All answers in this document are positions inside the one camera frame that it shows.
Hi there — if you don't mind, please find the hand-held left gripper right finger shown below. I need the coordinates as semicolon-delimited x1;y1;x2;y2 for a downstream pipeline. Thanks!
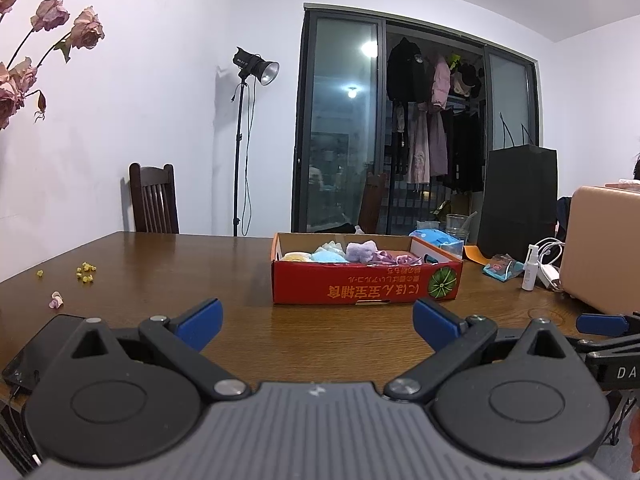
383;298;591;404

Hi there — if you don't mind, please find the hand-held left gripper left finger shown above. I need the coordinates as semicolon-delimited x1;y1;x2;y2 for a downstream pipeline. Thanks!
49;297;252;404

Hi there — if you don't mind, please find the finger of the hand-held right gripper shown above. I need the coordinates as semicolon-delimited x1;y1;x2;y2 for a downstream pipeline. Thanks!
576;311;640;337
575;332;640;358

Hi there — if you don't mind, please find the purple plush toy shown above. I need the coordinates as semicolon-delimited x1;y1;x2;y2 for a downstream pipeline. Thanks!
346;240;378;262

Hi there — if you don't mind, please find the red cardboard box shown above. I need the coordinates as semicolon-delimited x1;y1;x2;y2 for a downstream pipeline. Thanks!
271;232;464;306

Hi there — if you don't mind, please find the beige hard case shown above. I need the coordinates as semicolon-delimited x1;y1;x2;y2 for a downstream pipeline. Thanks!
559;185;640;318

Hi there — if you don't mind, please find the orange paper packet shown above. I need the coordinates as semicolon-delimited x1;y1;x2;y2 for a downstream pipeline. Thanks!
462;244;493;266

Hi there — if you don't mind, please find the teal and pink snack packet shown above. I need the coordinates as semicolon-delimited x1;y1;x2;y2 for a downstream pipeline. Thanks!
482;254;526;283

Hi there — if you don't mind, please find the white spray bottle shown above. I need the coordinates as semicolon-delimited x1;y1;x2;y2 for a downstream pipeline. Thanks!
521;244;543;292

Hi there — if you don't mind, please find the blue wet wipes packet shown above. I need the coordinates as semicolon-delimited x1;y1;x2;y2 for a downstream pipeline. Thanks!
409;228;465;261

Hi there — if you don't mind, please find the clear glass cup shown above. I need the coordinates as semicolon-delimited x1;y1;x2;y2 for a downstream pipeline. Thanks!
445;213;471;243

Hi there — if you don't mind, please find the dark wooden chair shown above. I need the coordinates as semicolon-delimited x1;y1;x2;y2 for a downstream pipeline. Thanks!
128;162;180;234

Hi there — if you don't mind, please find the brown wooden chair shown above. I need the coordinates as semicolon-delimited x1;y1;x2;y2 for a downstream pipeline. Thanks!
359;172;390;234

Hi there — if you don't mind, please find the black paper bag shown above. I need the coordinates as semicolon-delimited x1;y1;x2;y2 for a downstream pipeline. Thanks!
477;115;559;263

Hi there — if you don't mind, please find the black smartphone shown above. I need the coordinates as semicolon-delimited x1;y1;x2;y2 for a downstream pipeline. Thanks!
1;314;86;395

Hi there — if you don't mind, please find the rack of hanging clothes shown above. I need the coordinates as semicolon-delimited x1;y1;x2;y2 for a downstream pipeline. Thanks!
386;36;486;193

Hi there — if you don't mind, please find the black framed sliding glass door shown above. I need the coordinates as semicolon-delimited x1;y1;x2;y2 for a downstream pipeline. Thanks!
291;2;541;236

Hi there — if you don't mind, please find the studio light on stand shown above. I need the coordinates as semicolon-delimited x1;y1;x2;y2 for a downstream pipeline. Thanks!
231;46;281;237

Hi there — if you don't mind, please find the dried pink rose bouquet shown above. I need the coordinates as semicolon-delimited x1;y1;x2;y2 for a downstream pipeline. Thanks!
0;0;106;131

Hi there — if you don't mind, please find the white charger with cable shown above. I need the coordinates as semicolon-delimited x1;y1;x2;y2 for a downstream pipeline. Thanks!
537;237;566;292

